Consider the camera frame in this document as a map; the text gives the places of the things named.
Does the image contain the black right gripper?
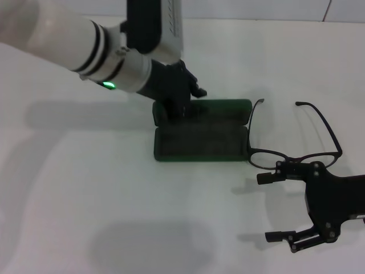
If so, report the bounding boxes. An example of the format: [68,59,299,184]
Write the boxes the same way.
[256,160,365,254]

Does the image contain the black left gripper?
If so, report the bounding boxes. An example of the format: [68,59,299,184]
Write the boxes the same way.
[136,59,208,126]

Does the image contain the green glasses case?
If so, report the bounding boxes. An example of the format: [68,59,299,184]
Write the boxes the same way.
[152,98,253,164]

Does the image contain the black glasses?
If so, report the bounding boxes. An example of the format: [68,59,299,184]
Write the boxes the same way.
[246,98,343,171]

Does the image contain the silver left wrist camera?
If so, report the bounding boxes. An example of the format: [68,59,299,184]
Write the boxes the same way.
[121,0,184,63]

